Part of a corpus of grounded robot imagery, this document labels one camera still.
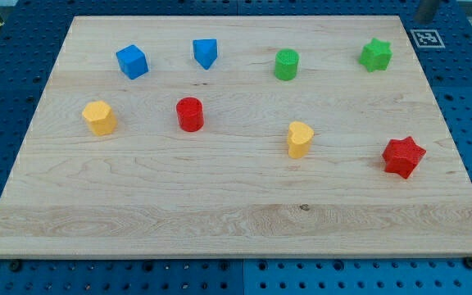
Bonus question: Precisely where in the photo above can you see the grey robot arm stick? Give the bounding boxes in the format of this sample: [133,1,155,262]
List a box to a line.
[413,0,440,25]

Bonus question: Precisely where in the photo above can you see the blue cube block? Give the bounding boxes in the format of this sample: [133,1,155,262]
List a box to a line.
[116,44,149,79]

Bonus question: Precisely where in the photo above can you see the red cylinder block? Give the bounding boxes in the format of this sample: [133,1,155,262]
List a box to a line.
[176,97,204,132]

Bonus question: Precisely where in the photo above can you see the yellow heart block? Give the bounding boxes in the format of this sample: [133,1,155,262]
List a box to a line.
[287,121,315,159]

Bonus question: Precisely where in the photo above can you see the light wooden board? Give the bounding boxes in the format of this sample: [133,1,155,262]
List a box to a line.
[0,16,472,260]

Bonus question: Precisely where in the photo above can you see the green cylinder block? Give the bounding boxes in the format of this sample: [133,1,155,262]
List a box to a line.
[274,48,299,81]

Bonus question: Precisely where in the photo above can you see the blue triangular prism block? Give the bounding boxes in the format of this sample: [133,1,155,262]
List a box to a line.
[193,39,218,70]

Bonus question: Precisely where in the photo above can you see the yellow hexagonal prism block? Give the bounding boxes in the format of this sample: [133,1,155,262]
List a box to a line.
[82,101,117,136]

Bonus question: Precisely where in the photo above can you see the red star block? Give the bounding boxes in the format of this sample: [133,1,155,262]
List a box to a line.
[382,136,426,179]

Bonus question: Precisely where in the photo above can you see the green star block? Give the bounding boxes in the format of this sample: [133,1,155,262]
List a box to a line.
[359,38,393,72]

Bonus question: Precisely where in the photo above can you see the white fiducial marker tag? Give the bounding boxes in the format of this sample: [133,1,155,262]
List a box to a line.
[411,29,445,48]

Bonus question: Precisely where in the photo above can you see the black board stop bolt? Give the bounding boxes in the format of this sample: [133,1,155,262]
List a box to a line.
[462,256,472,270]
[8,259,22,273]

